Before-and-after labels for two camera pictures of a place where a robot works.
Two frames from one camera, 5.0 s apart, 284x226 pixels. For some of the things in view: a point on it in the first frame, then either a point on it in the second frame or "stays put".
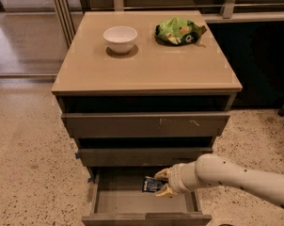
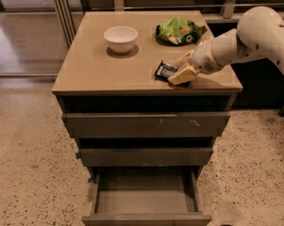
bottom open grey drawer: [118, 199] stays put
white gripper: [175, 179] → [202, 59]
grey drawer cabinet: [140, 91] stays put
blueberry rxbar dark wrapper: [151, 185] → [164, 71]
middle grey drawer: [141, 157] stays put
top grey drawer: [149, 124] stays put
